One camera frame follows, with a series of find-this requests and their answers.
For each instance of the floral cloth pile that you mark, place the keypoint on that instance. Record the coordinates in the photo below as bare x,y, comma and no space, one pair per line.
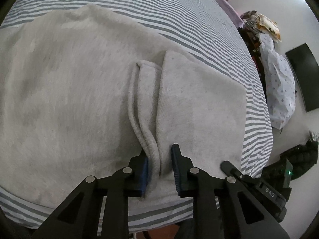
264,23

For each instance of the pale dotted cloth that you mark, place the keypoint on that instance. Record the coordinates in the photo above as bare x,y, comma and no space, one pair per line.
279,84

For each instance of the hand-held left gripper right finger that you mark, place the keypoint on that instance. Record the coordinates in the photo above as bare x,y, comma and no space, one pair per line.
176,165

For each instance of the black wall television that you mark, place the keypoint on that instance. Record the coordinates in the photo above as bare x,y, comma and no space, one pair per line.
304,77

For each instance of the light grey pants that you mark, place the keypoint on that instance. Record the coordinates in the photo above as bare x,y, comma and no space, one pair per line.
74,104

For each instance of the grey white striped bed sheet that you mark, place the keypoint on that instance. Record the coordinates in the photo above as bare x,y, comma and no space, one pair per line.
189,22

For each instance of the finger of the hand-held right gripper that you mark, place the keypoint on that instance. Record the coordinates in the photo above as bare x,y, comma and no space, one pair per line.
230,168

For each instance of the purple cloth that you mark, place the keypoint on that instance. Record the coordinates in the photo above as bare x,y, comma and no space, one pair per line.
230,10

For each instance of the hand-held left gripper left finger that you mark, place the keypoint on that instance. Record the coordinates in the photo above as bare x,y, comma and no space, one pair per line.
144,171

